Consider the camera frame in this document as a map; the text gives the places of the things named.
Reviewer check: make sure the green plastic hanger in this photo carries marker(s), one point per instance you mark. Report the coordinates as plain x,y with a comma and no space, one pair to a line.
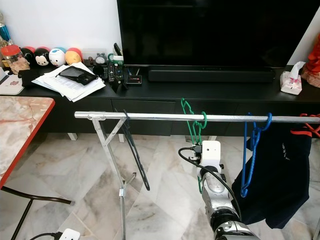
204,120

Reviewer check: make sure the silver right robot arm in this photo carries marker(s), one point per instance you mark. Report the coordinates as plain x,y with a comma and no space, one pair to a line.
215,192

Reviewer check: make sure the blue plastic hanger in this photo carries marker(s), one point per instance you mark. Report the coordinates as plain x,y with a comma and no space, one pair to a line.
244,162

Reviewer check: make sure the black hanger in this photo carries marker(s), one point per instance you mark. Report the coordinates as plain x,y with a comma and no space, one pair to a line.
135,155

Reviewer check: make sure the red plastic hanger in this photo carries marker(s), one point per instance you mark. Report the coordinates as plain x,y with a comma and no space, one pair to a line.
302,132

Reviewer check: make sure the black TV console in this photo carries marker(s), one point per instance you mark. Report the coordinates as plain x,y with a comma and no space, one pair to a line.
190,95

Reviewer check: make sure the silver clothes rack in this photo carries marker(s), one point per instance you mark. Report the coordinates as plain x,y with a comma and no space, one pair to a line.
145,116

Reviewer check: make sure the black soundbar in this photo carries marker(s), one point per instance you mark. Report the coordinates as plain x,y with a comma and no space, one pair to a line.
210,75

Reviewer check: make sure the navy t-shirt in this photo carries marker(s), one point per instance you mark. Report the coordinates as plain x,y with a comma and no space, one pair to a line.
285,175

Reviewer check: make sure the small black set-top device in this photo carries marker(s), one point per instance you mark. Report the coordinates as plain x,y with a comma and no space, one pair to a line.
134,80

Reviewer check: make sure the green remote control holder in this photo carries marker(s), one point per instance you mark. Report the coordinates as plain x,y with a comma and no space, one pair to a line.
116,70

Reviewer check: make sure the white tissue box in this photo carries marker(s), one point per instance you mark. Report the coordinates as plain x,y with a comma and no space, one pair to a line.
292,81

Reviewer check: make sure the black television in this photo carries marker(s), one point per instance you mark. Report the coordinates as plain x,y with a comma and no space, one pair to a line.
215,30

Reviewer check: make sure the marble folding table red edge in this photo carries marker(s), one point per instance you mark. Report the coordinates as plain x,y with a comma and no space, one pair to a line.
22,135

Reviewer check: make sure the white paper stack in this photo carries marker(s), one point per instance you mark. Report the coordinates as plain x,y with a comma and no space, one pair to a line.
75,91

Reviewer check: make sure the black wallet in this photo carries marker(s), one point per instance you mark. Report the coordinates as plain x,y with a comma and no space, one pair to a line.
78,75

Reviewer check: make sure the red gold figurine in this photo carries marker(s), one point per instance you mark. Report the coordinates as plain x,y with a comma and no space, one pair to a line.
312,67

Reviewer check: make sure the glass jar red lid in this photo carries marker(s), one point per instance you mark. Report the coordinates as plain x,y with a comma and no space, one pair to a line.
14,55

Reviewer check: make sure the orange red round plush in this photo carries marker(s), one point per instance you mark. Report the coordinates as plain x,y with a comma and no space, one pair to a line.
74,57

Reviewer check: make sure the blue gold trophy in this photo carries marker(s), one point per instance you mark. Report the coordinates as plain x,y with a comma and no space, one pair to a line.
5,31

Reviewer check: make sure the black red round plush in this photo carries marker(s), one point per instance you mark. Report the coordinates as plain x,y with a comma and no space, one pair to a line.
28,55

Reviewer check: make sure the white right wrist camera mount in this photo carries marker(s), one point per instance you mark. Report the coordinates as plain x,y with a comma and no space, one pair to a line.
211,153

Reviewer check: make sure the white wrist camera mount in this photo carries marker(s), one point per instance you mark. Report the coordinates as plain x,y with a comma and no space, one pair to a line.
69,234
211,153

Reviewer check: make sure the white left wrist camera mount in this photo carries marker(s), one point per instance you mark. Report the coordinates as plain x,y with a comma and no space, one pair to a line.
69,234

